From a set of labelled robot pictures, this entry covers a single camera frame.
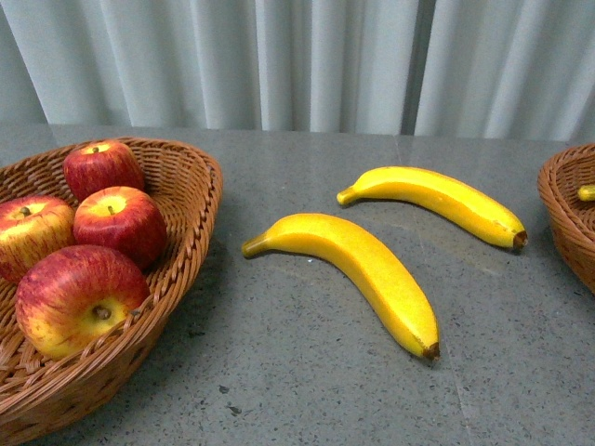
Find yellow banana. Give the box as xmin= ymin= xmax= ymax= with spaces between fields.
xmin=242 ymin=213 xmax=440 ymax=361
xmin=576 ymin=184 xmax=595 ymax=202
xmin=337 ymin=166 xmax=528 ymax=250

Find red-yellow apple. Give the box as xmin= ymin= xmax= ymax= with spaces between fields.
xmin=1 ymin=195 xmax=75 ymax=283
xmin=73 ymin=186 xmax=167 ymax=269

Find red apple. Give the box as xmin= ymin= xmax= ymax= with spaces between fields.
xmin=15 ymin=245 xmax=150 ymax=360
xmin=62 ymin=139 xmax=145 ymax=202

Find white pleated curtain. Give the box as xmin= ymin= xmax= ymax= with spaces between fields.
xmin=1 ymin=1 xmax=594 ymax=140

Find right brown wicker basket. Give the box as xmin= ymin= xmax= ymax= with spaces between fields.
xmin=537 ymin=143 xmax=594 ymax=290

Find brown wicker basket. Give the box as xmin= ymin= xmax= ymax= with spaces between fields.
xmin=1 ymin=137 xmax=223 ymax=445
xmin=537 ymin=143 xmax=594 ymax=290

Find left brown wicker basket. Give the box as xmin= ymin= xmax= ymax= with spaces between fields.
xmin=1 ymin=137 xmax=223 ymax=445

